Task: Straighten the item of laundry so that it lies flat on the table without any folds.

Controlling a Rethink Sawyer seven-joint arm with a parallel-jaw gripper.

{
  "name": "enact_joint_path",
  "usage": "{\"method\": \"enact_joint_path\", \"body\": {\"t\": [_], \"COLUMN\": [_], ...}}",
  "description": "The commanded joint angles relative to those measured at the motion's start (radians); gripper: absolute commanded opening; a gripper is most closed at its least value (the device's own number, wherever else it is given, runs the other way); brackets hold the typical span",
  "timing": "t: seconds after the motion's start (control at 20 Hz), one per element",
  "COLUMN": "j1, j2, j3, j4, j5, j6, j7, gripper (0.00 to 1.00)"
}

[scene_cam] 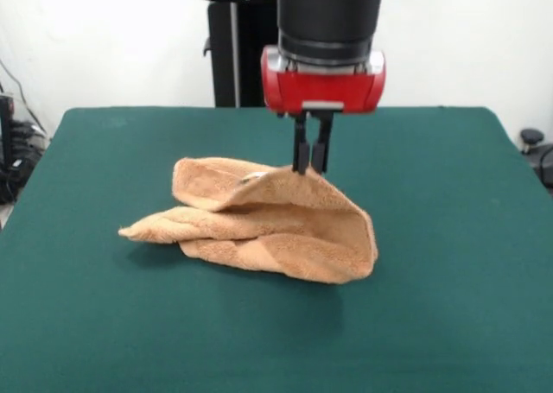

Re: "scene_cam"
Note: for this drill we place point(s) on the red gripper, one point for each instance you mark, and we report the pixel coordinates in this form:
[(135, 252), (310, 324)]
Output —
[(324, 90)]

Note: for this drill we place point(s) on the tan terry towel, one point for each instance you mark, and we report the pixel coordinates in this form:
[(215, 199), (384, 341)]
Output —
[(281, 250)]

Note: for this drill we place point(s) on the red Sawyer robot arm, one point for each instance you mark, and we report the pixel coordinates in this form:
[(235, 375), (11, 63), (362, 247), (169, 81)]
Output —
[(328, 13)]

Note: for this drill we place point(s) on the office chair base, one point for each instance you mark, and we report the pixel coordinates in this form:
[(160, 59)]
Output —
[(532, 136)]

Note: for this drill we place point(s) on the dark green table cloth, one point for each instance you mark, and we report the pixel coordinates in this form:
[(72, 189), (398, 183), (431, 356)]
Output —
[(129, 324)]

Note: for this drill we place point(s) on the black upright device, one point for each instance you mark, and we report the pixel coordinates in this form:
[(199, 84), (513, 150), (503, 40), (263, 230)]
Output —
[(6, 129)]

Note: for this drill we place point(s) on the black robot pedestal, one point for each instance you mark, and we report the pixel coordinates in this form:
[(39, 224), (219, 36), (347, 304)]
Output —
[(222, 65)]

